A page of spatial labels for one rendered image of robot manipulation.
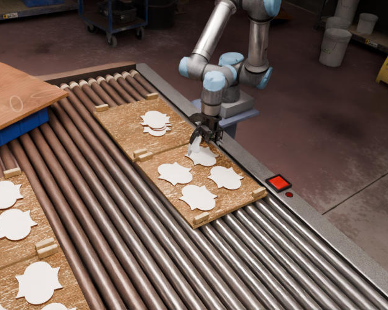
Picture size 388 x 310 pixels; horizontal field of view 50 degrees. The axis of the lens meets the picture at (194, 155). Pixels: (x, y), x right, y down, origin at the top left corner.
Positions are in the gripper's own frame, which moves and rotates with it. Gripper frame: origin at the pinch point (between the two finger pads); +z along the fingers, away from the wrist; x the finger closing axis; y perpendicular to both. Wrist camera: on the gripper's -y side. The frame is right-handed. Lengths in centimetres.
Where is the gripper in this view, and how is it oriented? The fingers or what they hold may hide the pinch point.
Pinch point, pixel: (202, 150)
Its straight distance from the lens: 172.0
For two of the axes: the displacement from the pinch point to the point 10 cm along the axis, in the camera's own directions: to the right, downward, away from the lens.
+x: 8.2, -2.9, 4.9
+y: 5.6, 5.4, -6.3
